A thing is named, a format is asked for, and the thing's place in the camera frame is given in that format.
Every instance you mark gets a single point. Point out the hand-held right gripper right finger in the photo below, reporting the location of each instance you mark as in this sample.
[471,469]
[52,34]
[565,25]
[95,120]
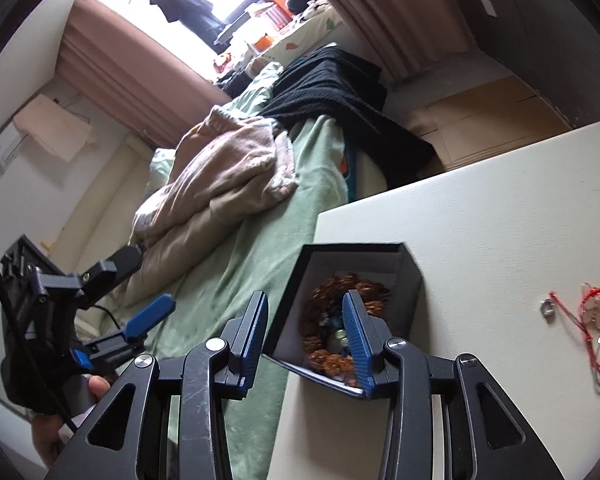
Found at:
[355,340]

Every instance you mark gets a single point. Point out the pink fleece blanket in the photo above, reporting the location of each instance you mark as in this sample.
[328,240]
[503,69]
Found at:
[220,185]

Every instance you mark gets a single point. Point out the black knitted blanket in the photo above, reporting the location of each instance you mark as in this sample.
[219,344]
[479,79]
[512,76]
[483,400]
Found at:
[340,95]

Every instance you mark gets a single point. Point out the white wall socket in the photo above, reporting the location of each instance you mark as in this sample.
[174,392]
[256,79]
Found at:
[489,7]

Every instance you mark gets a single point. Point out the flat cardboard sheet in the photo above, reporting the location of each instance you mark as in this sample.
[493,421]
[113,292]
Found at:
[490,115]

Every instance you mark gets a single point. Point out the printed window seat cushion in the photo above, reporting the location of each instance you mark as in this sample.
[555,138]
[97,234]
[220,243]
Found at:
[310,25]

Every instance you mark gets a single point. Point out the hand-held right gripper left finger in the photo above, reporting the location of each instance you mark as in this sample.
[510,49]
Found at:
[257,332]

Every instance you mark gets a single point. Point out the person's left hand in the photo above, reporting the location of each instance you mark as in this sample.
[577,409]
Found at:
[50,435]

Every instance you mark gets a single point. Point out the pink curtain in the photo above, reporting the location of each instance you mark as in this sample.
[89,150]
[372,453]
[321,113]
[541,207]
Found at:
[130,60]
[390,5]

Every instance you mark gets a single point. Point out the black jewelry box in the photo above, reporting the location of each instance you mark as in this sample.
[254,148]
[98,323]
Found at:
[405,280]

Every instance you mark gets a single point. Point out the hanging dark garment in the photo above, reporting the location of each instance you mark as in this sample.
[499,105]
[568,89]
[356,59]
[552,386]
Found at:
[185,7]

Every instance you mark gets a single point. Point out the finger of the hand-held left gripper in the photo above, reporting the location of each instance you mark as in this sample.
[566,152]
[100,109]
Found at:
[117,265]
[150,315]

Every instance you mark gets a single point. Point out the bed with green sheet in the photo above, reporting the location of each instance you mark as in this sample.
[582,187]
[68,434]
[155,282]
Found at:
[260,240]

